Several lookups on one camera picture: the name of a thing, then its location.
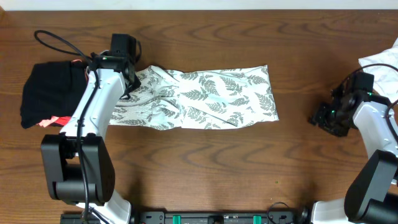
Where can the folded black and coral garment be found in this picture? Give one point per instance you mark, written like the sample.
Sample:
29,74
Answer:
53,89

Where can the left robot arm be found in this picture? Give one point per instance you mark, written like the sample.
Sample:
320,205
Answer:
77,165

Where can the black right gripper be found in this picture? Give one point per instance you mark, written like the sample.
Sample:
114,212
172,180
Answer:
323,118

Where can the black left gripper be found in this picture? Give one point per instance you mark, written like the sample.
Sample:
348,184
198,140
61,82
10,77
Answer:
132,83

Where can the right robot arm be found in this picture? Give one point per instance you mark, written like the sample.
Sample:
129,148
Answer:
368,199

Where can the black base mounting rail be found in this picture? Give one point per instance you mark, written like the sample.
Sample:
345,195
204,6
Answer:
199,218

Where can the white fern print garment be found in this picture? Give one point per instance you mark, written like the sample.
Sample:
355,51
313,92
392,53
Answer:
210,99

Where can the plain white cloth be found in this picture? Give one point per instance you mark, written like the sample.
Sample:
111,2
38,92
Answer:
385,78

